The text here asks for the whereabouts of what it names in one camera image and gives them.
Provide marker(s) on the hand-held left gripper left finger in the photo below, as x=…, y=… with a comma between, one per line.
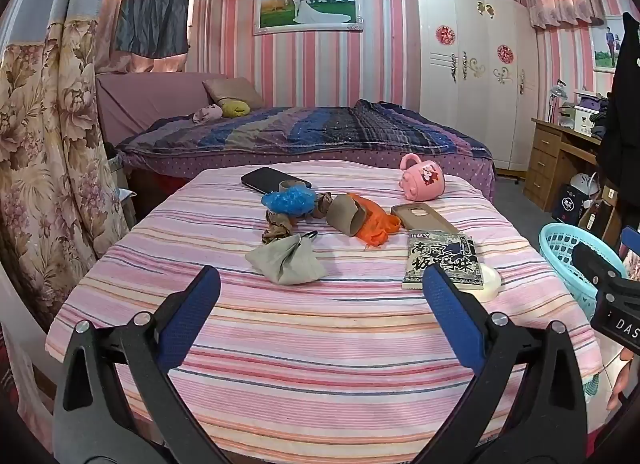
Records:
x=192, y=314

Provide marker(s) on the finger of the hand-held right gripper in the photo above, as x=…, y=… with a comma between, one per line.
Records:
x=631, y=239
x=595, y=269

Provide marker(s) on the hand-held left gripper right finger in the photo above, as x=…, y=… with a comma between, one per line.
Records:
x=450, y=314

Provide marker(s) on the light blue plastic basket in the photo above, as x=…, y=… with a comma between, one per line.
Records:
x=560, y=249

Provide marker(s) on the white tape roll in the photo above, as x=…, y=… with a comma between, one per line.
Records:
x=491, y=284

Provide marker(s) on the grey printed snack packet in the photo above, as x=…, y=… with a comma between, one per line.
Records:
x=440, y=259

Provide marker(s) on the grey-green cloth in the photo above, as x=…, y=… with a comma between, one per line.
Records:
x=285, y=261

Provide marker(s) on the orange plastic bag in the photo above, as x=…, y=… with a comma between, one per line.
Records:
x=377, y=221

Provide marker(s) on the brown paper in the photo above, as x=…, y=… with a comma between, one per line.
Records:
x=280, y=229
x=322, y=204

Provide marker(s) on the cardboard tube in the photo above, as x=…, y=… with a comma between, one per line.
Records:
x=345, y=214

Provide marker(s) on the blue plastic bag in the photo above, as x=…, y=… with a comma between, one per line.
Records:
x=290, y=201

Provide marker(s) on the person's right hand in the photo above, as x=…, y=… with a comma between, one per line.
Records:
x=622, y=379

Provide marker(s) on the cardboard box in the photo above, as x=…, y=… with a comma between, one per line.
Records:
x=597, y=216

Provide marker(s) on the dark paper bag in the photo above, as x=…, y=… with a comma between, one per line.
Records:
x=567, y=204

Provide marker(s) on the brown phone case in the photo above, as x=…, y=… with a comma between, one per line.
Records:
x=425, y=216

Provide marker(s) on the pink striped tablecloth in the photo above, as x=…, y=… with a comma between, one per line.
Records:
x=300, y=344

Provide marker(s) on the wooden desk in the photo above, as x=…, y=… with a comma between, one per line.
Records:
x=547, y=153

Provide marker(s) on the black coat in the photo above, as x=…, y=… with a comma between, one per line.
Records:
x=622, y=118

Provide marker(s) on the white storage box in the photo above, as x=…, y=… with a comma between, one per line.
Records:
x=585, y=118

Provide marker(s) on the pink mug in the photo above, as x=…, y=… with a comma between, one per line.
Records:
x=425, y=181

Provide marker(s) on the black phone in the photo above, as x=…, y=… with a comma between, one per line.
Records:
x=265, y=177

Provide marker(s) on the desk lamp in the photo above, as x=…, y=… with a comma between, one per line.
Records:
x=556, y=96

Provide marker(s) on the purple dotted bed sheet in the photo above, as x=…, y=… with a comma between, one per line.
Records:
x=350, y=158

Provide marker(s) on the pink cloth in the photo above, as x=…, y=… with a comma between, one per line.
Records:
x=207, y=113

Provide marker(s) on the white wardrobe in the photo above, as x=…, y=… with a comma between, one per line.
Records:
x=470, y=108

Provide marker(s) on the beige floral curtain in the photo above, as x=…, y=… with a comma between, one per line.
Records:
x=45, y=168

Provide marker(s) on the yellow cloth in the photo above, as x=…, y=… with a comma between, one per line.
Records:
x=235, y=108

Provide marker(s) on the bed with purple quilt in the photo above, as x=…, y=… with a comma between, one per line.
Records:
x=310, y=128

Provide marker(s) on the purple covered headboard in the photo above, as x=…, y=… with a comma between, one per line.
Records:
x=145, y=98

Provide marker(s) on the red round wardrobe sticker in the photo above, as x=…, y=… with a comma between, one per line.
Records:
x=505, y=53
x=445, y=35

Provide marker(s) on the brown pillow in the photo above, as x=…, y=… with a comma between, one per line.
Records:
x=232, y=91

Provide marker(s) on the pink window curtain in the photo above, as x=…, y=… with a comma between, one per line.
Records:
x=155, y=63

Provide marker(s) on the dark grey cloth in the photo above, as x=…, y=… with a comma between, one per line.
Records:
x=150, y=3

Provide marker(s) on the framed wedding photo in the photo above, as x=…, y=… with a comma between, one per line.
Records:
x=307, y=6

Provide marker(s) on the small wall photo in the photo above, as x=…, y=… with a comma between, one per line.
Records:
x=605, y=46

